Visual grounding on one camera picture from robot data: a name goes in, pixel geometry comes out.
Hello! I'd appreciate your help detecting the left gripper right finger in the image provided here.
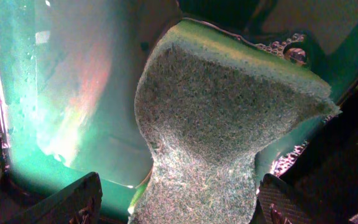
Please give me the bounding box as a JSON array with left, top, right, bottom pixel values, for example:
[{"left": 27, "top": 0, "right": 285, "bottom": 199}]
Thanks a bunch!
[{"left": 258, "top": 174, "right": 331, "bottom": 223}]

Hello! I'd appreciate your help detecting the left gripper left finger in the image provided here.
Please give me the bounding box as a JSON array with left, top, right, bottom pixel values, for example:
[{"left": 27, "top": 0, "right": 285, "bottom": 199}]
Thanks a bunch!
[{"left": 5, "top": 172, "right": 103, "bottom": 224}]

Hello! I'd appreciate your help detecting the green scouring sponge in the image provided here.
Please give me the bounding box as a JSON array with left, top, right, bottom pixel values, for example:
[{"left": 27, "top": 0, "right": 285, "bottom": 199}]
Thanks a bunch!
[{"left": 129, "top": 19, "right": 339, "bottom": 223}]

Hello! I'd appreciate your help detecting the black rectangular water tray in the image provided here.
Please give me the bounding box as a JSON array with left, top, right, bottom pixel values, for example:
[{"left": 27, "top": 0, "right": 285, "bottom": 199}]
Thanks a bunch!
[{"left": 0, "top": 0, "right": 358, "bottom": 218}]

